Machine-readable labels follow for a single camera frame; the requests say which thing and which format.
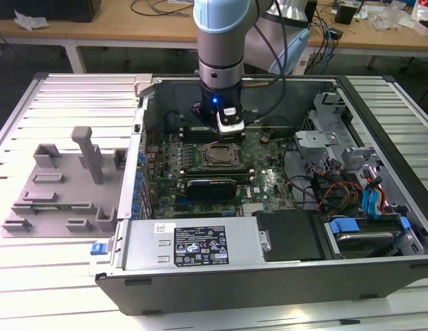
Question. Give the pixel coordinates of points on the silver CPU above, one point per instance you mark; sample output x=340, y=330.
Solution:
x=222, y=155

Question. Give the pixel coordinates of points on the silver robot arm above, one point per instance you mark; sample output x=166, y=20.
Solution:
x=219, y=48

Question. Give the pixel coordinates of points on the CPU socket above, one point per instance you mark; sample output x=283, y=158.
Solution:
x=201, y=162

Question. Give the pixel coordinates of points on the black case fan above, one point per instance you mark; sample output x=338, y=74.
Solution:
x=172, y=122

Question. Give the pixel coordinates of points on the round coin battery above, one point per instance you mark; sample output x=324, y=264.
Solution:
x=265, y=139

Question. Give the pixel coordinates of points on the black graphics card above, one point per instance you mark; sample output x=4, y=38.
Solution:
x=210, y=189

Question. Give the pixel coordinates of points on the green motherboard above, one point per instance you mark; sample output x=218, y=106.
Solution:
x=269, y=193

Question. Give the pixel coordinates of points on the silver chipset heatsink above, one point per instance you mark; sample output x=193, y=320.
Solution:
x=253, y=209

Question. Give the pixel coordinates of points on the grey metal drive cage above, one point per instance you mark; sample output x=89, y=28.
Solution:
x=314, y=139

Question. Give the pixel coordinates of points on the long wooden desk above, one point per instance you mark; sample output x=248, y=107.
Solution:
x=96, y=31

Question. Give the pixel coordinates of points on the grey power supply unit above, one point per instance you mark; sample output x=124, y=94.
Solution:
x=148, y=241

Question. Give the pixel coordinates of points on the black plastic shroud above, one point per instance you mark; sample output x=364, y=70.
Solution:
x=290, y=234

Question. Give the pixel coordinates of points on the small flat black device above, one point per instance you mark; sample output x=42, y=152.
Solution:
x=336, y=32

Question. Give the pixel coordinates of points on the grey plastic parts rack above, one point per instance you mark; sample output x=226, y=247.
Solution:
x=72, y=193

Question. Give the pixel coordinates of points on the small black box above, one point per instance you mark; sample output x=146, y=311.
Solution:
x=345, y=14

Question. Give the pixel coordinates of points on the blue case latch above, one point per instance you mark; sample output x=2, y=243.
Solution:
x=98, y=249

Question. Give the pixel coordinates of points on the black open PC case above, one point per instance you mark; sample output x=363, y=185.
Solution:
x=234, y=293

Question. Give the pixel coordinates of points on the large black box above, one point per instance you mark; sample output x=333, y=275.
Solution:
x=45, y=8

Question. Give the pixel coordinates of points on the white crumpled plastic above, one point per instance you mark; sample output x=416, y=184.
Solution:
x=29, y=21

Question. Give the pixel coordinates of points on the clear plastic bags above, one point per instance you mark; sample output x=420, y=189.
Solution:
x=390, y=17

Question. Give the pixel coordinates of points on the hard disk in blue carrier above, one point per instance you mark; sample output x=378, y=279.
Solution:
x=366, y=241

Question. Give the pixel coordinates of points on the red and white bag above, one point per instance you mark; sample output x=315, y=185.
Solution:
x=424, y=13

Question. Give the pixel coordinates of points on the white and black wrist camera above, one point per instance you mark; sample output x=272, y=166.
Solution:
x=231, y=127

